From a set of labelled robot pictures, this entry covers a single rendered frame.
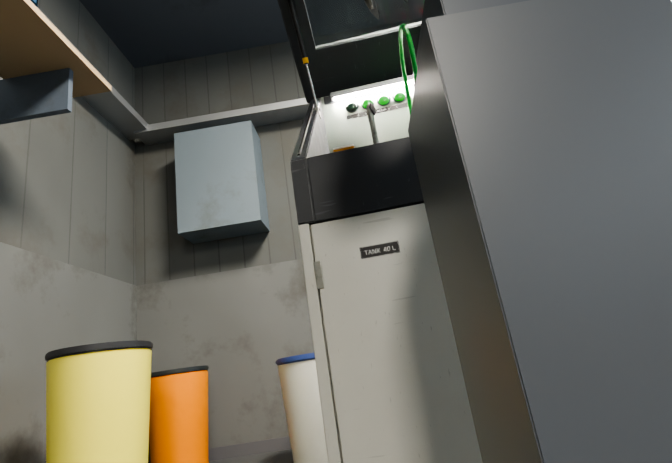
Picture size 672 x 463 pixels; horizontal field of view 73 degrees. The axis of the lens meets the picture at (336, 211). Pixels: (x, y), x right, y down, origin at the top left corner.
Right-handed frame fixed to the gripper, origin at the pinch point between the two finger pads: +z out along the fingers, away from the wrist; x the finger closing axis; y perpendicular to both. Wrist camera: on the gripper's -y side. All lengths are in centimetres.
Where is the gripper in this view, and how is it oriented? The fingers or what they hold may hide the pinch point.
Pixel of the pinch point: (390, 6)
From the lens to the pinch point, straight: 129.0
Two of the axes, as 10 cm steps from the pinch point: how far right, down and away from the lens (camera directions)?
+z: 5.0, 8.0, 3.3
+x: 8.7, -4.6, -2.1
